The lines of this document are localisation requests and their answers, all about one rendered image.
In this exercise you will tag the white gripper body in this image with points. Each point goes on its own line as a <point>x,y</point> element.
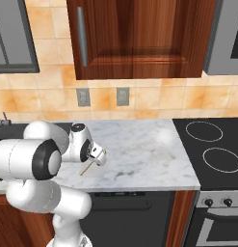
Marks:
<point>102,157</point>

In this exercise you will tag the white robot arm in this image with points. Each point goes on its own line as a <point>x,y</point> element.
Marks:
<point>17,157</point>

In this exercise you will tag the wooden dish brush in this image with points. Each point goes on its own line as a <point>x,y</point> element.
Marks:
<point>86,169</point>

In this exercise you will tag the black dishwasher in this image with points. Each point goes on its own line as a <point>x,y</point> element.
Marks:
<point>130,222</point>

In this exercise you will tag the black hob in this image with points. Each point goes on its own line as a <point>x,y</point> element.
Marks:
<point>200,154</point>

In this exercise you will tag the wooden side panel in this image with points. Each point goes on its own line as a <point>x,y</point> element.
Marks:
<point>179,218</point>

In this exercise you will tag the grey tap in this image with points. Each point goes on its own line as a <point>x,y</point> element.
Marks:
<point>2,121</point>

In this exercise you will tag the wooden base cupboard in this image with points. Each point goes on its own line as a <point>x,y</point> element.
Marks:
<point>17,225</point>

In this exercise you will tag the black oven knob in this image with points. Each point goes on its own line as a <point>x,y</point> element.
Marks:
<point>208,202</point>
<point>227,202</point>

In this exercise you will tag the dark wooden cupboard door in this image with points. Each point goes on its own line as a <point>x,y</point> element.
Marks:
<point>139,38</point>

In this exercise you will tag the steel oven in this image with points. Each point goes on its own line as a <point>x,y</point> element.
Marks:
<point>220,225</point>

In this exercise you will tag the grey microwave oven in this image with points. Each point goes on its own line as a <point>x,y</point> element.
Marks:
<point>224,35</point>

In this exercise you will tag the grey wall socket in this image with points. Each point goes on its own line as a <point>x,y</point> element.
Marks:
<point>122,96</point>
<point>83,97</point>

